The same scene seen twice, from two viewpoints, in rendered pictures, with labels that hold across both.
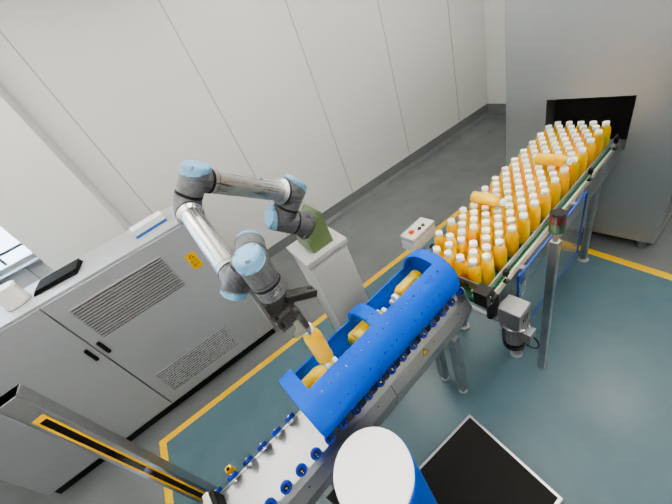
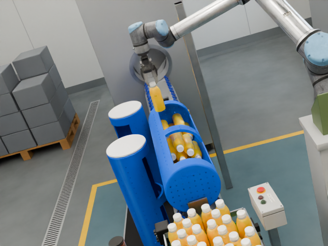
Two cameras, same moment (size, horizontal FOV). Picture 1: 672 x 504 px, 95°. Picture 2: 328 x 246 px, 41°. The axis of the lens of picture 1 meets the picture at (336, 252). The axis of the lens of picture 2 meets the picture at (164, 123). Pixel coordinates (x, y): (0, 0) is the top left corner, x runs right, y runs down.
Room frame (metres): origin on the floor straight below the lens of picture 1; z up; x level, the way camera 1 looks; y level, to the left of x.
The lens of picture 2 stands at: (1.85, -2.06, 2.35)
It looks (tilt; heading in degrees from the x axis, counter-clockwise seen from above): 25 degrees down; 116
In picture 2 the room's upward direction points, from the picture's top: 18 degrees counter-clockwise
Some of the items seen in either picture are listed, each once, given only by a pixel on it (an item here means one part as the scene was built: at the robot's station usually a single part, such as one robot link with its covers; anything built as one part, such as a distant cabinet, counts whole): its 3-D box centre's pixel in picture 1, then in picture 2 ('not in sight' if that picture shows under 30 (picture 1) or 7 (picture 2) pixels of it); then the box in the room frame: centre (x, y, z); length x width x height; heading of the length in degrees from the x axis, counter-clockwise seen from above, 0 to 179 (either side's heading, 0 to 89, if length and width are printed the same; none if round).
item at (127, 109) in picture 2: not in sight; (124, 109); (0.16, 0.76, 1.03); 0.28 x 0.28 x 0.01
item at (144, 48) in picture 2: (271, 289); (141, 48); (0.74, 0.22, 1.66); 0.10 x 0.09 x 0.05; 25
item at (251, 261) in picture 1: (256, 268); (137, 33); (0.74, 0.23, 1.75); 0.10 x 0.09 x 0.12; 6
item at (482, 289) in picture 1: (483, 296); (165, 233); (0.93, -0.56, 0.95); 0.10 x 0.07 x 0.10; 26
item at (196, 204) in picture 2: not in sight; (199, 209); (1.09, -0.44, 0.99); 0.10 x 0.02 x 0.12; 26
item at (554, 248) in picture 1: (547, 315); not in sight; (0.93, -0.94, 0.55); 0.04 x 0.04 x 1.10; 26
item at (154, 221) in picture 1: (148, 224); not in sight; (2.32, 1.20, 1.48); 0.24 x 0.12 x 0.08; 117
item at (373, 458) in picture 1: (372, 471); (126, 145); (0.42, 0.19, 1.03); 0.28 x 0.28 x 0.01
